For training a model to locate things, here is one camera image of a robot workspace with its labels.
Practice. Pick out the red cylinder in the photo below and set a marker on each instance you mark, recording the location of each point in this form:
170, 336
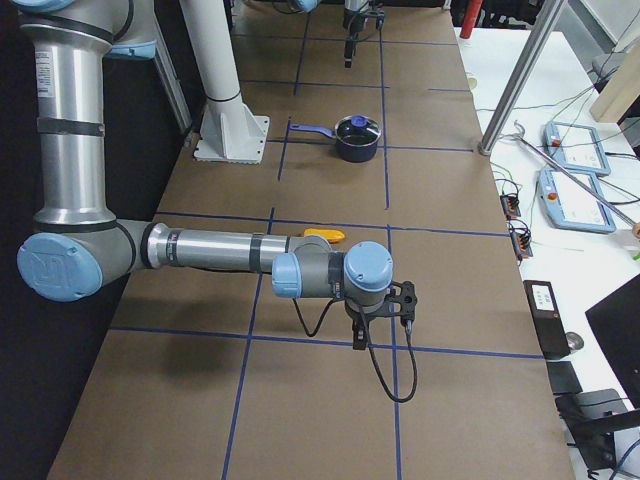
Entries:
472, 12

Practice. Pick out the dark blue saucepan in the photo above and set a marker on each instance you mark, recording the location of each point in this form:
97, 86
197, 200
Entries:
349, 153

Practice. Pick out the white pedestal column base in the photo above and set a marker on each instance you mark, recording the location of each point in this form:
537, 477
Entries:
229, 131

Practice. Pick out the lower orange connector board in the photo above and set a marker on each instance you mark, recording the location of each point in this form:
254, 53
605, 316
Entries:
521, 242

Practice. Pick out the wooden board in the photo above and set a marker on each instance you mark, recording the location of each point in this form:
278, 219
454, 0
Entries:
623, 88

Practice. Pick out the black box white label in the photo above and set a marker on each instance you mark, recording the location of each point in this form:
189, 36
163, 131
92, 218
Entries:
546, 319

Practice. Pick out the upper orange connector board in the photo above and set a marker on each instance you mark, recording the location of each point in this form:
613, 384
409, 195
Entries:
510, 205

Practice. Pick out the black monitor stand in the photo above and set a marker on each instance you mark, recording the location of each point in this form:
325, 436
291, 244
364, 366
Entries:
593, 419

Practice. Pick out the upper teach pendant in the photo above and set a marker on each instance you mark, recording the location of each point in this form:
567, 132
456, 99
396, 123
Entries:
576, 147

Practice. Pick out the lower teach pendant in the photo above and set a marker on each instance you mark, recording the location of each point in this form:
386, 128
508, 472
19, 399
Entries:
569, 207

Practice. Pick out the glass pot lid blue knob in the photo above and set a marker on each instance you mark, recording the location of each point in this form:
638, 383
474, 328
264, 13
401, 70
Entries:
358, 130

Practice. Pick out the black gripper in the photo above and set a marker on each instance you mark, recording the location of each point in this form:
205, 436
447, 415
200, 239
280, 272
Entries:
358, 316
351, 31

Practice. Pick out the yellow corn cob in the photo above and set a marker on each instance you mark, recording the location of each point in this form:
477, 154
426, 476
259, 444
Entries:
333, 236

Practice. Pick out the black monitor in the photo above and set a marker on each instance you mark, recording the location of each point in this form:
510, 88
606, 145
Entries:
614, 321

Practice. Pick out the aluminium frame post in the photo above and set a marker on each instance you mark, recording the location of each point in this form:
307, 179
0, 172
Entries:
536, 41

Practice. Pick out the orange connector board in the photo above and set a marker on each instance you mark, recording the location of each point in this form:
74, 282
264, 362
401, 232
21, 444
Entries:
510, 205
521, 242

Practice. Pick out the teach pendant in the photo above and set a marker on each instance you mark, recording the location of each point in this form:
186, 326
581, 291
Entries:
569, 207
576, 147

